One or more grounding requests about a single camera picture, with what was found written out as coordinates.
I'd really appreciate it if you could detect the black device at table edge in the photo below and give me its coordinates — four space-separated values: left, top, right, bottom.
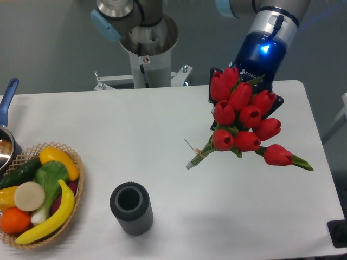
327 219 346 248

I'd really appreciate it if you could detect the dark red vegetable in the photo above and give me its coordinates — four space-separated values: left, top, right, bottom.
50 180 78 216

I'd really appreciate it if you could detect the red tulip bouquet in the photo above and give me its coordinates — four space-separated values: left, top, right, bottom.
186 67 313 171

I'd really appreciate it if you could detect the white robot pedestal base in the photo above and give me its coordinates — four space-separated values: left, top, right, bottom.
91 11 193 90

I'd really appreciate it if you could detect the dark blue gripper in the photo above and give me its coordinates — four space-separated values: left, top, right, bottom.
208 7 300 131

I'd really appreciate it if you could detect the yellow banana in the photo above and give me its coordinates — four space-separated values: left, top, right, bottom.
15 179 75 245

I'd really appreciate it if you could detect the beige round disc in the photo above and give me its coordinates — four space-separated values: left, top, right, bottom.
14 181 45 212

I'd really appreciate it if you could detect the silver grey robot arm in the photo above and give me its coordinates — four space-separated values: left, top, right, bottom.
90 1 310 93

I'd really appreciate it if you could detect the white frame at right edge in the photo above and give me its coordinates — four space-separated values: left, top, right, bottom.
320 92 347 145

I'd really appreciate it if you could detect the green cucumber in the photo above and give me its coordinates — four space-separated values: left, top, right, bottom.
1 158 42 189

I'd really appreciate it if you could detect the blue handled saucepan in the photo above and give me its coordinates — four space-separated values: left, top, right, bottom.
1 78 22 178

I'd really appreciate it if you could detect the orange fruit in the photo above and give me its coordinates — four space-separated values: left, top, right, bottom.
1 207 31 233

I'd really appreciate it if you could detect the dark grey ribbed vase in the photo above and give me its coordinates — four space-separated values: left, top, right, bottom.
109 181 154 236

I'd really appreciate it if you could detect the yellow pepper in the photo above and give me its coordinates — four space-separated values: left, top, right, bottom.
0 186 18 212

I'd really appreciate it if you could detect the green bok choy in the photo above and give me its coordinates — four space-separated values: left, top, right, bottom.
31 161 68 226

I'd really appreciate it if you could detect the woven wicker basket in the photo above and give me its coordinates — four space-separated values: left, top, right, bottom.
1 142 85 249

